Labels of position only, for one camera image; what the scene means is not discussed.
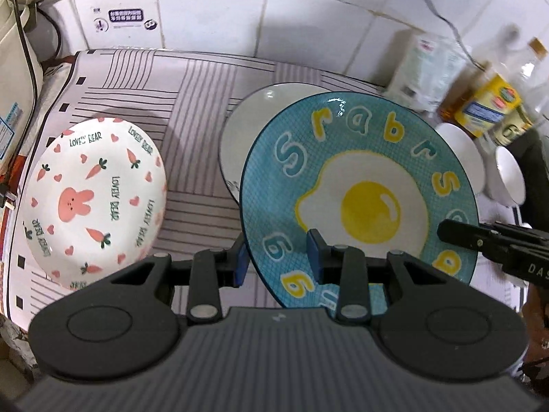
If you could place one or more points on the yellow cap vinegar bottle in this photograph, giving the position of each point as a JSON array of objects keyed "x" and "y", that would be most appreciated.
[{"x": 529, "y": 77}]

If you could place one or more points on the white kitchen appliance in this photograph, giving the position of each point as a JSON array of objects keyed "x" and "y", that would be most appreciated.
[{"x": 13, "y": 73}]

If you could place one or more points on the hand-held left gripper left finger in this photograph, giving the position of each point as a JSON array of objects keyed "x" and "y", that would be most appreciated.
[{"x": 240, "y": 261}]

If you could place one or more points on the white dark-rimmed plate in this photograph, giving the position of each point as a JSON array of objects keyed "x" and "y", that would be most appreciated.
[{"x": 253, "y": 124}]

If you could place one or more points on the blue fried egg plate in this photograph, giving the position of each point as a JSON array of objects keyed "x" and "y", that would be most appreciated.
[{"x": 364, "y": 150}]

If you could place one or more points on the wall sticker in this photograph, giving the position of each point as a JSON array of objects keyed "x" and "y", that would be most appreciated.
[{"x": 124, "y": 15}]

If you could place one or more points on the white green plastic bag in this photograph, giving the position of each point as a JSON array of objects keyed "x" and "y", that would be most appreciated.
[{"x": 424, "y": 68}]

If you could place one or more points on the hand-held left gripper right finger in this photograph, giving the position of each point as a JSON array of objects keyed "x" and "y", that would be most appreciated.
[{"x": 315, "y": 253}]

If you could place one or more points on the white bunny carrot plate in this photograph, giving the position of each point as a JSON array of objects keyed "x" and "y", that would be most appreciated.
[{"x": 85, "y": 189}]

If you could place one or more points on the white bowl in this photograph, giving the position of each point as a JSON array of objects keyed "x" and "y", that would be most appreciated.
[
  {"x": 463, "y": 150},
  {"x": 508, "y": 171}
]

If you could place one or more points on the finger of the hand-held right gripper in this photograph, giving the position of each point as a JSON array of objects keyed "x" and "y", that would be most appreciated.
[{"x": 467, "y": 234}]

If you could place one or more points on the striped table mat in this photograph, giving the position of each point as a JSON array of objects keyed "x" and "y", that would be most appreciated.
[{"x": 201, "y": 86}]

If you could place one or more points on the yellow label cooking wine bottle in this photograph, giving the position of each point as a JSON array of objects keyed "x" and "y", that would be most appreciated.
[{"x": 484, "y": 103}]

